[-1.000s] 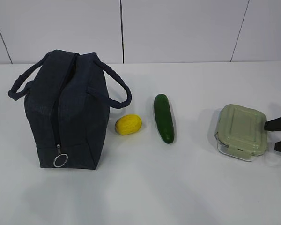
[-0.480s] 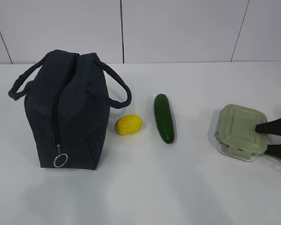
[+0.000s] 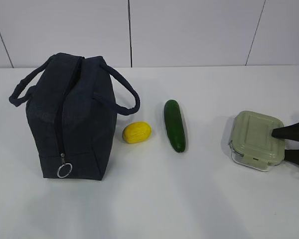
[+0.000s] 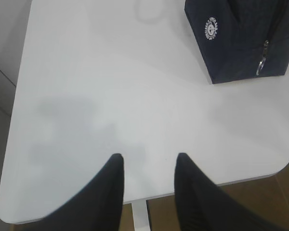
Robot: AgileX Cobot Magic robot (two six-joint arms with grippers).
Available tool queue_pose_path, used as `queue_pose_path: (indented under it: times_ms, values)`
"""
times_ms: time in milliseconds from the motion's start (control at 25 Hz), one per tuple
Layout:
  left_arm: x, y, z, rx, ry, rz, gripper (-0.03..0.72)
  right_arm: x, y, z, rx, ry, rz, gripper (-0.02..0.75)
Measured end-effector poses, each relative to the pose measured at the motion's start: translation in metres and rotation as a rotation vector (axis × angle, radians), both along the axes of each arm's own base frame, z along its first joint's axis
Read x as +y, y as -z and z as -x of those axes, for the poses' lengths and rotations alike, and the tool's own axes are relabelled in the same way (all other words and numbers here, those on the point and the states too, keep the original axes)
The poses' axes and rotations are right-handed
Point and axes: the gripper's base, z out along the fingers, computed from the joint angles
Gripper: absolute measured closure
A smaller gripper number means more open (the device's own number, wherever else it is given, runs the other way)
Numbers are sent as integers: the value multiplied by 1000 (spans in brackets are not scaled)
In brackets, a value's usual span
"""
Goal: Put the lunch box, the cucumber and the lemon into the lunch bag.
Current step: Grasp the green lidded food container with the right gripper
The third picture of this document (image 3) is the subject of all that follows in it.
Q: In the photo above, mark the green lidded glass container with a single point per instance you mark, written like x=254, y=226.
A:
x=251, y=141

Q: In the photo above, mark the yellow lemon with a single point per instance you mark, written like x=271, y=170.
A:
x=136, y=132

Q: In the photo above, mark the dark green cucumber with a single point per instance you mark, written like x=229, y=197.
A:
x=174, y=126

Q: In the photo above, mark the dark navy lunch bag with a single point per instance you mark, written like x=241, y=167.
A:
x=72, y=104

